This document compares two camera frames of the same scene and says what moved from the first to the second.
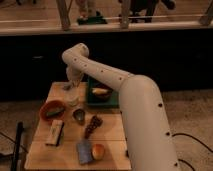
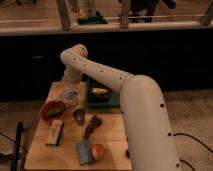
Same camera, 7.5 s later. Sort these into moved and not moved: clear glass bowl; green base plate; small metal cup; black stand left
Moved: clear glass bowl
Not moved: small metal cup; green base plate; black stand left
